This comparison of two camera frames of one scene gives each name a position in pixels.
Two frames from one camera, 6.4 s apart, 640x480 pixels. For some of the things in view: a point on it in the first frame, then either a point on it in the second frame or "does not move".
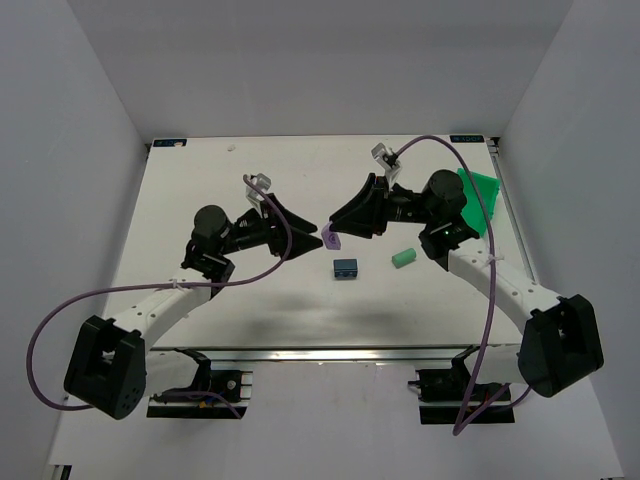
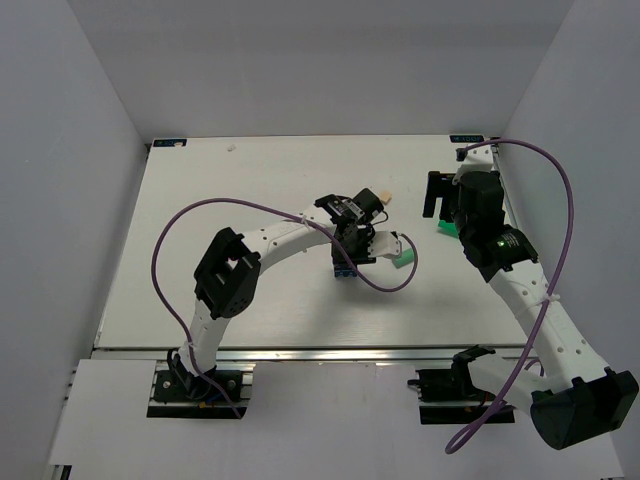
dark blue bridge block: [345, 268] does not move
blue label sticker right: [467, 139] does not move
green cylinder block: [403, 257] does not move
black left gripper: [273, 228] to [351, 255]
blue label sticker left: [169, 142] does not move
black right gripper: [381, 206] to [447, 195]
